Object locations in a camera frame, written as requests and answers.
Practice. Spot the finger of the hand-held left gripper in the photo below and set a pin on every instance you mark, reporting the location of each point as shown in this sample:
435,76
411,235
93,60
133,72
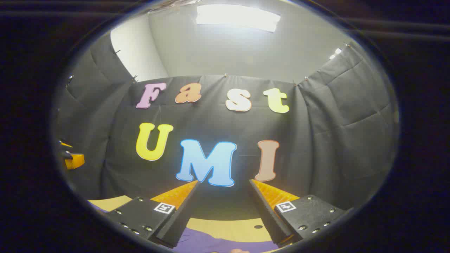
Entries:
65,144
74,161

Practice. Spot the black backdrop cloth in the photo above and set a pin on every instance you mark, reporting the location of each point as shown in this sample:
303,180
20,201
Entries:
316,140

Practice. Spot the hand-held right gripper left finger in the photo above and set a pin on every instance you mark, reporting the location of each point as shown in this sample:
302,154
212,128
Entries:
182,218

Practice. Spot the ceiling light panel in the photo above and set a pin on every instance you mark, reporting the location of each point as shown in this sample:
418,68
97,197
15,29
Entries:
239,17

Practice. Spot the purple shirt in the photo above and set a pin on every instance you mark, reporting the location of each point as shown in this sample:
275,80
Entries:
211,242

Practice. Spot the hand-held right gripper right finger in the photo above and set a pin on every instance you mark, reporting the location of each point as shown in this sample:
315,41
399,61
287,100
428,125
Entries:
270,218

